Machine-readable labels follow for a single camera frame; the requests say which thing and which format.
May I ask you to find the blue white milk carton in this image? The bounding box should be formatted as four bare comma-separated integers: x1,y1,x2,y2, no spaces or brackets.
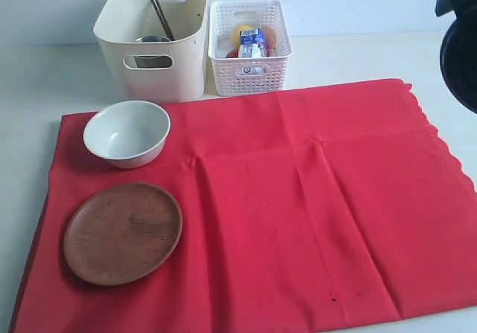
238,28,268,76

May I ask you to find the round wooden plate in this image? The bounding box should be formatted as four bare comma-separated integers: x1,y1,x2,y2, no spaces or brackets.
63,183,183,287

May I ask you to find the white ceramic bowl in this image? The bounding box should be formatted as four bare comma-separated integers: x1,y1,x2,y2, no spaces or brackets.
83,101,171,169

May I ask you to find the stainless steel cup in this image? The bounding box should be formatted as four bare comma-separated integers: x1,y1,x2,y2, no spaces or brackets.
133,36,172,69

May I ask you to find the red sausage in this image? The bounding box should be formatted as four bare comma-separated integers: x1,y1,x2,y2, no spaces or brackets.
226,48,239,58

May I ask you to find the brown egg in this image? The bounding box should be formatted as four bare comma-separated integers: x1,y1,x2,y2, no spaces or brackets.
262,26,278,49

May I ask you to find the white perforated plastic basket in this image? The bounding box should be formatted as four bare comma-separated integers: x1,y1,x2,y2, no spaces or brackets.
208,0,292,97

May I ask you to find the large cream plastic bin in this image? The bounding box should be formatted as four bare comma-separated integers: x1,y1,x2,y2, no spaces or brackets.
93,0,208,103

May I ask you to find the red tablecloth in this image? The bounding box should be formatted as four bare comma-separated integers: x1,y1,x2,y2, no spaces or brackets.
10,79,476,332

